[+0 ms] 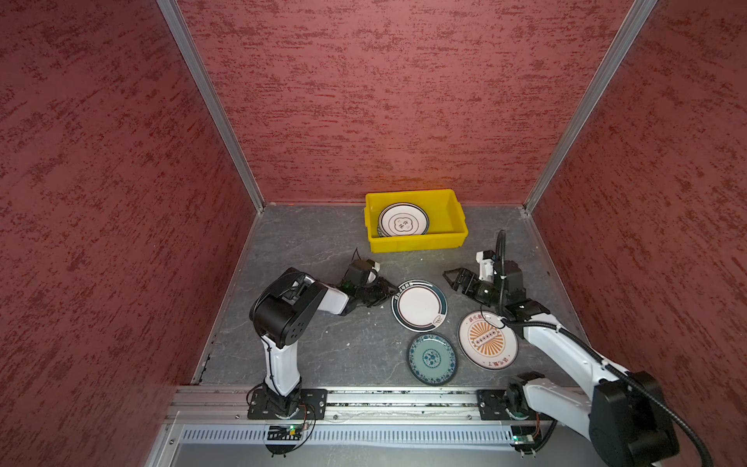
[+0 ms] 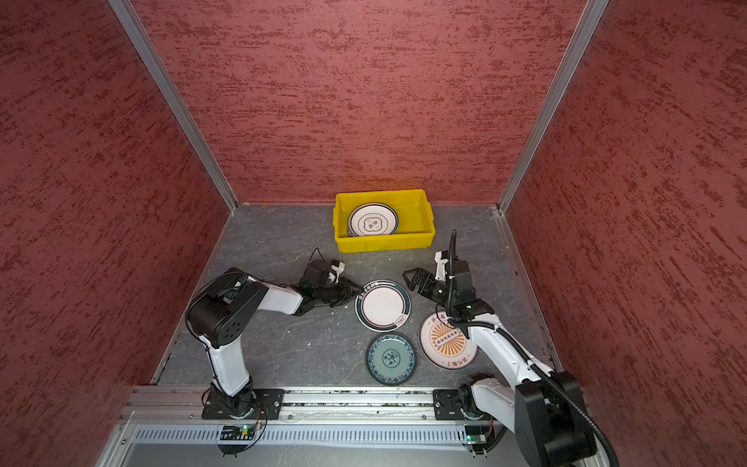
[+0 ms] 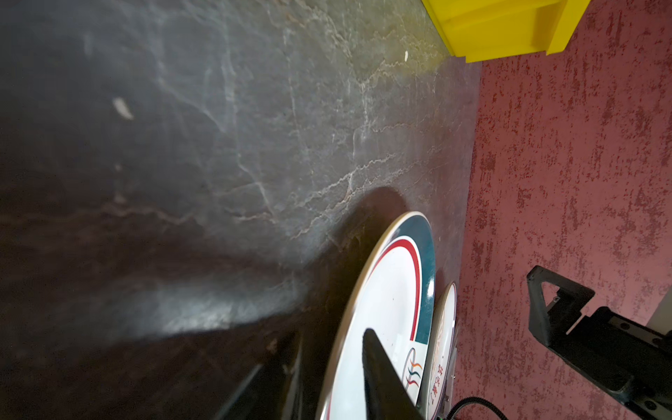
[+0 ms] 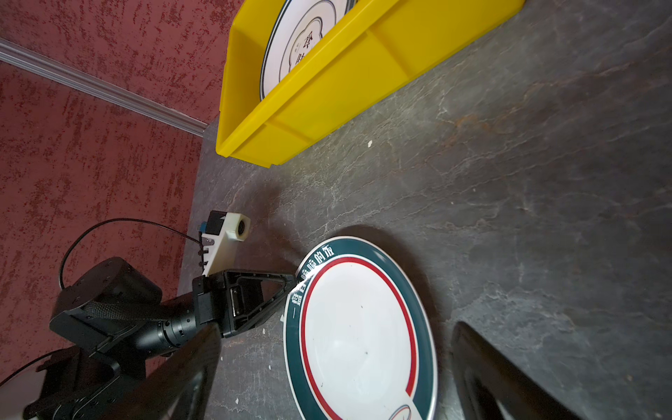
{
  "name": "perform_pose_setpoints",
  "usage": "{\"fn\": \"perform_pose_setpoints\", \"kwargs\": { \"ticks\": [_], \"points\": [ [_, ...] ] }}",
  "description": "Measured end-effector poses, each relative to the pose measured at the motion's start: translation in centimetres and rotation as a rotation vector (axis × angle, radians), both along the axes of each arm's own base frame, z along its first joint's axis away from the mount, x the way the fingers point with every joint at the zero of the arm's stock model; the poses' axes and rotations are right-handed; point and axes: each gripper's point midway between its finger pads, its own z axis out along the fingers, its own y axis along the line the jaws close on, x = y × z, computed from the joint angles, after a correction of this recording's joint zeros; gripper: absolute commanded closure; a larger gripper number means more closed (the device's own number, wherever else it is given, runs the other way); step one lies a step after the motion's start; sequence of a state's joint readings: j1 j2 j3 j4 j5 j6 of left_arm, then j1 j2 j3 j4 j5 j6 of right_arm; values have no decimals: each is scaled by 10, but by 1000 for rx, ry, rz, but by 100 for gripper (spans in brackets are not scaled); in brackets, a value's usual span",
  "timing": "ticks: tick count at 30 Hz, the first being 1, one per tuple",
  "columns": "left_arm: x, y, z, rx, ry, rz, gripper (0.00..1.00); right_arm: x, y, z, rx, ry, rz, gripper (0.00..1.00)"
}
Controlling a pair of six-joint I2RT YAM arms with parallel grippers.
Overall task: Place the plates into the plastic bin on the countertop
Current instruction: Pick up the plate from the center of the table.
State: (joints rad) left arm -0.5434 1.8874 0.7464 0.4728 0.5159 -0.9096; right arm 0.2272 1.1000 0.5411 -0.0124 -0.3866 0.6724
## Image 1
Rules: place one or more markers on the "white slotted cable duct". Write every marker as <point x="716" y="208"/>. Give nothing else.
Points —
<point x="439" y="436"/>

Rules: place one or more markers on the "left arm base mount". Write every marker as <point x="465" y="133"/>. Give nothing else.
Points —
<point x="286" y="404"/>

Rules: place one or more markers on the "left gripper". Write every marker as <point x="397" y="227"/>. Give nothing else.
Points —
<point x="384" y="292"/>

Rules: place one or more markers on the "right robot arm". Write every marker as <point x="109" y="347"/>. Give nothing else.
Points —
<point x="622" y="414"/>

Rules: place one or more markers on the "green red ring plate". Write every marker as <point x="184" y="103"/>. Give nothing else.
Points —
<point x="420" y="306"/>

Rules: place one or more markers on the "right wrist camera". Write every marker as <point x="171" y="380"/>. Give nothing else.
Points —
<point x="486" y="262"/>

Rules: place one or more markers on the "yellow plastic bin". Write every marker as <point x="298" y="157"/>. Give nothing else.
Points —
<point x="448" y="227"/>

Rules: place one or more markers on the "teal patterned small plate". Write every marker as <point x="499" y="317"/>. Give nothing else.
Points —
<point x="432" y="359"/>

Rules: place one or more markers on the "right corner aluminium post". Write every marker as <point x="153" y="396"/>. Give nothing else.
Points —
<point x="630" y="28"/>

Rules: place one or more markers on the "white plate orange sunburst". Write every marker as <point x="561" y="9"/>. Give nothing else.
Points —
<point x="487" y="341"/>

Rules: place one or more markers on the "white plate flower outline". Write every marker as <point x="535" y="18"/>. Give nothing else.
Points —
<point x="403" y="220"/>

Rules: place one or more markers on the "circuit board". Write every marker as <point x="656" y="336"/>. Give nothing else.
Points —
<point x="522" y="435"/>
<point x="289" y="433"/>

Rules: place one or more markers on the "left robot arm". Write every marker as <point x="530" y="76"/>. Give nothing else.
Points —
<point x="286" y="307"/>

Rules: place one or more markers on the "right circuit board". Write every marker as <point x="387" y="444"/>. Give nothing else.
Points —
<point x="522" y="435"/>

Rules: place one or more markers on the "corner aluminium post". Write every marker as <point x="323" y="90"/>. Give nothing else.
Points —
<point x="189" y="51"/>
<point x="630" y="28"/>

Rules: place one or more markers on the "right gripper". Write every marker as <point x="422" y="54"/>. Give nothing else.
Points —
<point x="472" y="278"/>

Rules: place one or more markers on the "left corner aluminium post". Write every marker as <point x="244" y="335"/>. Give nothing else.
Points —
<point x="189" y="51"/>

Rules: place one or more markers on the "aluminium rail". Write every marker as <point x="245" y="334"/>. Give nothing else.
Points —
<point x="346" y="405"/>

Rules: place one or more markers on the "left circuit board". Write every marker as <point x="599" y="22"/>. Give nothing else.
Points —
<point x="289" y="433"/>

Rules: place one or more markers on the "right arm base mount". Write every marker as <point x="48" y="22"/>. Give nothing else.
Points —
<point x="494" y="405"/>

